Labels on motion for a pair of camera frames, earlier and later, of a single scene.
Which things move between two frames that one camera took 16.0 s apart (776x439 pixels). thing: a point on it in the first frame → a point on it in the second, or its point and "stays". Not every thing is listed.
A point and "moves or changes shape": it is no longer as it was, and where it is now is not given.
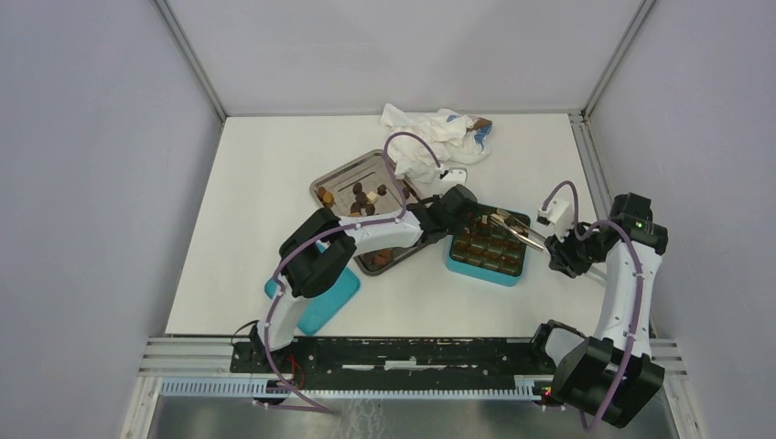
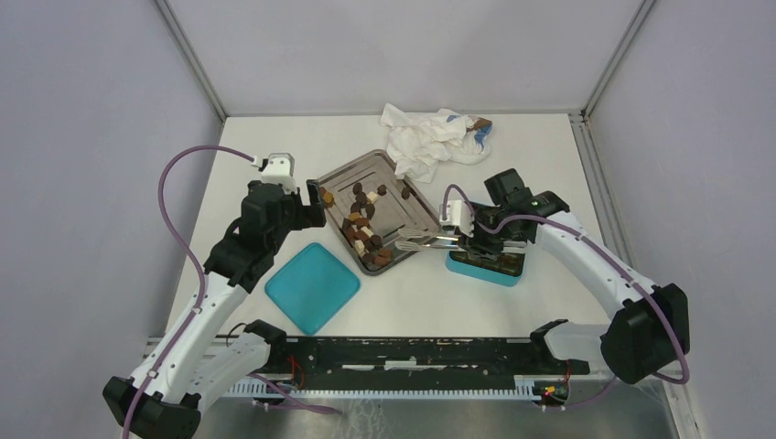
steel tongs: (519, 229) moves or changes shape
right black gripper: (561, 258) → (479, 245)
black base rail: (400, 358) stays
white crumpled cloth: (454, 137) stays
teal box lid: (319, 312) stays
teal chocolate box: (489, 251) stays
